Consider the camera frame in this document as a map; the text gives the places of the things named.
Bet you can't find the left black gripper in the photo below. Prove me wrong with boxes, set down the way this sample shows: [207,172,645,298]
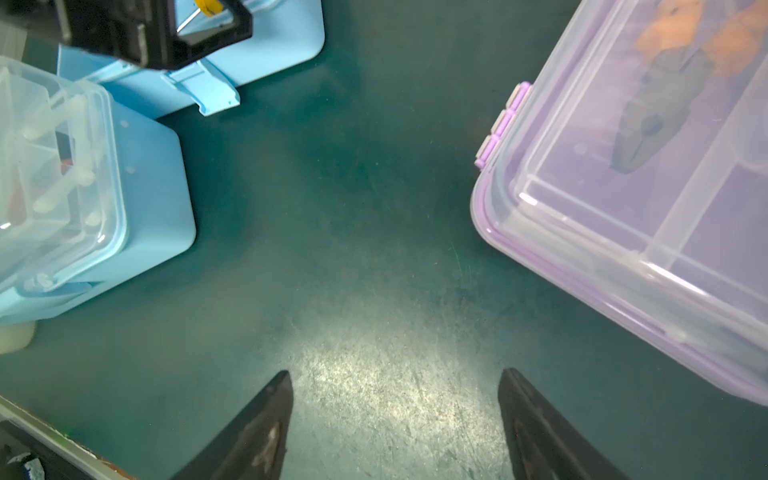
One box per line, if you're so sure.
[1,1,253,70]

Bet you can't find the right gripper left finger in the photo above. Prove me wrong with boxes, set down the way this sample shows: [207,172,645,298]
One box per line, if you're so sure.
[174,370,294,479]

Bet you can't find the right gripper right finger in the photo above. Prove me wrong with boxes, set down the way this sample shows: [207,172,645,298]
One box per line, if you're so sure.
[498,368,627,480]

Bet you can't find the blue clear toolbox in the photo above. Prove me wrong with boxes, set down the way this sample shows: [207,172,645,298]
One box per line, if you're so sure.
[56,0,325,119]
[1,58,196,325]

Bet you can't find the purple clear toolbox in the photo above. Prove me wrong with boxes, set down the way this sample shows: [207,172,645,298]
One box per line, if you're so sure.
[471,1,767,405]

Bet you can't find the orange black pliers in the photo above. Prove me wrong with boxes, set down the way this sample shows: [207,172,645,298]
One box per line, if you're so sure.
[611,1,767,174]

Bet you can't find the yellow handled screwdriver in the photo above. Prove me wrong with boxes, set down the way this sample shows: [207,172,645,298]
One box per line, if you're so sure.
[176,0,225,33]

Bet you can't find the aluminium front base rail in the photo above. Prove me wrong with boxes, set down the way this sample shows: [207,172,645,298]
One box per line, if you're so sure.
[1,398,131,480]

